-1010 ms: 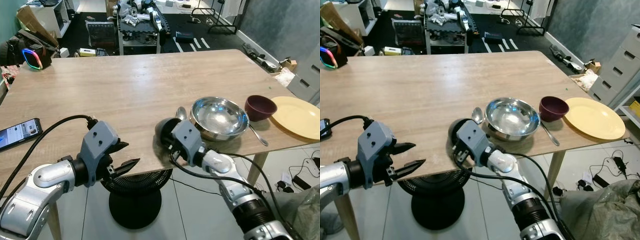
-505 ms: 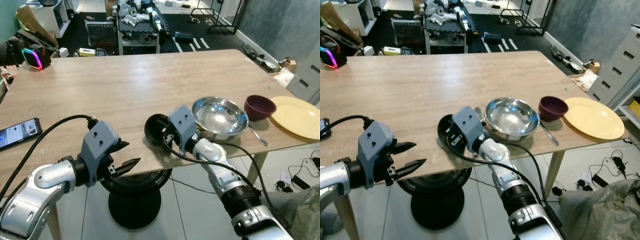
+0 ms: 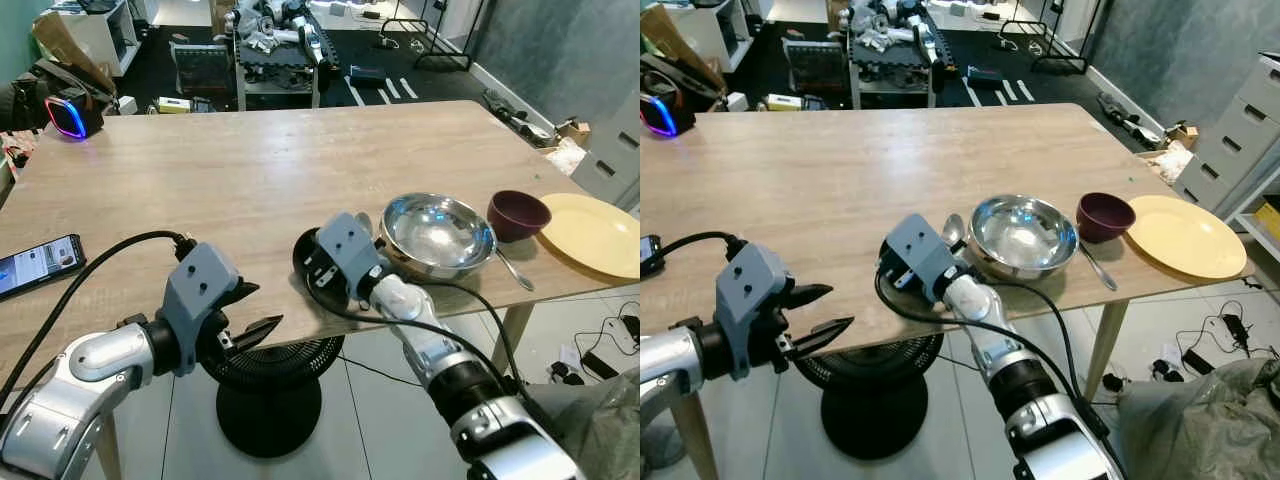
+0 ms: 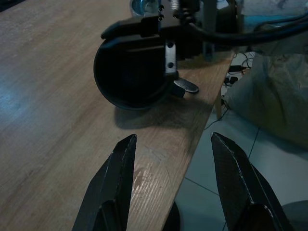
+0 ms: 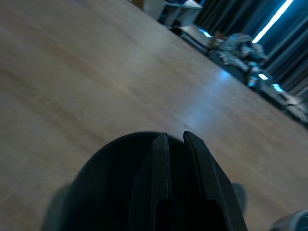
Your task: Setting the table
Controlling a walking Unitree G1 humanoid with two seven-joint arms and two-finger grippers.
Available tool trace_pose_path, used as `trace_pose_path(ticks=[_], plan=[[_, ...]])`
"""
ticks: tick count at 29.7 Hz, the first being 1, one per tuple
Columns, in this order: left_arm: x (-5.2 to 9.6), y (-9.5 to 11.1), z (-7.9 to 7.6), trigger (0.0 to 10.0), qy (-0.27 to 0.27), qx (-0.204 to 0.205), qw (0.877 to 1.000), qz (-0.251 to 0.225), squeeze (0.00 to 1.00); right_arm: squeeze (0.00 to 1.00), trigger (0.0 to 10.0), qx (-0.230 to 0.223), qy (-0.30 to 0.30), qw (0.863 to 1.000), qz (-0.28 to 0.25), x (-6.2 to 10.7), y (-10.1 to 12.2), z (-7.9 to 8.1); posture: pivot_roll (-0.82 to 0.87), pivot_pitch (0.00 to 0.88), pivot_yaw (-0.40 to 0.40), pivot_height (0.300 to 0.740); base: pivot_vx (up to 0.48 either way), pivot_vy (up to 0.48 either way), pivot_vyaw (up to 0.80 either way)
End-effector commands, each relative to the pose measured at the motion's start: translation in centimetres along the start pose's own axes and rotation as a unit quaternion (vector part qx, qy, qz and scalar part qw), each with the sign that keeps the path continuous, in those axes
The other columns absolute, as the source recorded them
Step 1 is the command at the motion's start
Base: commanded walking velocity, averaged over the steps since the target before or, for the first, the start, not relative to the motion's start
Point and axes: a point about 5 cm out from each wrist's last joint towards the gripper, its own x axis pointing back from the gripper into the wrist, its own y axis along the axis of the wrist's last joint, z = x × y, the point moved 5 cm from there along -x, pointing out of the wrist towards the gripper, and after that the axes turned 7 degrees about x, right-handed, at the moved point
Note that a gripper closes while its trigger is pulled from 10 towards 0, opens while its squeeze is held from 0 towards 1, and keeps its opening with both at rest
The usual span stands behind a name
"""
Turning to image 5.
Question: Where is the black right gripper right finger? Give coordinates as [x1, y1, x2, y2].
[182, 130, 249, 231]

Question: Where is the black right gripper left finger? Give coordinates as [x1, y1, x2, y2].
[127, 132, 172, 231]

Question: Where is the black bowl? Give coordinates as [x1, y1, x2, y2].
[60, 131, 248, 231]

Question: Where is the pile of clutter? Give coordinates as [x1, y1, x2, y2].
[208, 30, 274, 89]

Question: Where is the white shelf unit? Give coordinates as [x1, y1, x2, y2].
[143, 0, 204, 27]

